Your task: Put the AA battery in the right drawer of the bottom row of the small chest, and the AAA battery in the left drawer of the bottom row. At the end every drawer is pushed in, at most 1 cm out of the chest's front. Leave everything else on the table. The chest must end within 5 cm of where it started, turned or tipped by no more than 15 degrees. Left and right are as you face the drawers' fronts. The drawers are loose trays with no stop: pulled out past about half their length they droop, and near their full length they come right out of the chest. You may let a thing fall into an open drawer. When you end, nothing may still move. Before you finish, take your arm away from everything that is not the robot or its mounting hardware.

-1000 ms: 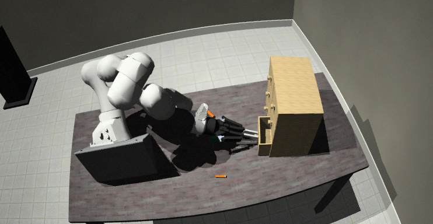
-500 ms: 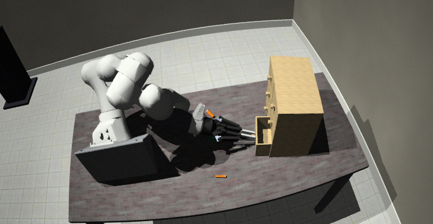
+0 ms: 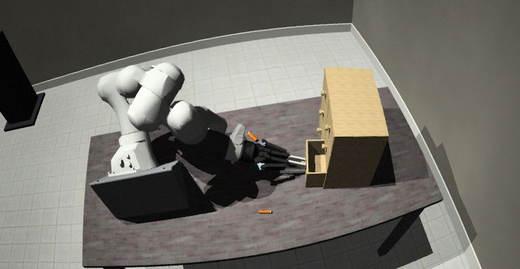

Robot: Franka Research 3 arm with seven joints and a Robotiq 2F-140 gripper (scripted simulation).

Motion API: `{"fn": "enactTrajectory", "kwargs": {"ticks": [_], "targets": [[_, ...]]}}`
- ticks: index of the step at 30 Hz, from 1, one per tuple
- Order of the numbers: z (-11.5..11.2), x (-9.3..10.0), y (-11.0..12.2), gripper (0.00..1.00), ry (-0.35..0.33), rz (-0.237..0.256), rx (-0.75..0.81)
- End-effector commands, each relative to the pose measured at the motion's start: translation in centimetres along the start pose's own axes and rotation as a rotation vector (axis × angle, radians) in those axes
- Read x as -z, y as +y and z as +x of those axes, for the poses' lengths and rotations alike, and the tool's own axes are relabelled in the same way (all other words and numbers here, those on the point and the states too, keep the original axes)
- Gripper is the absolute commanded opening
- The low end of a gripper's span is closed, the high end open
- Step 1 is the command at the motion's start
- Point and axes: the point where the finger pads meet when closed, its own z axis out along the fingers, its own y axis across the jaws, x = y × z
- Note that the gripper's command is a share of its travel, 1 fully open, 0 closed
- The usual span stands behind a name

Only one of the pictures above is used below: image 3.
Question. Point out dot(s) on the small wooden chest of drawers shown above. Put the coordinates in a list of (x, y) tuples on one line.
[(360, 130)]

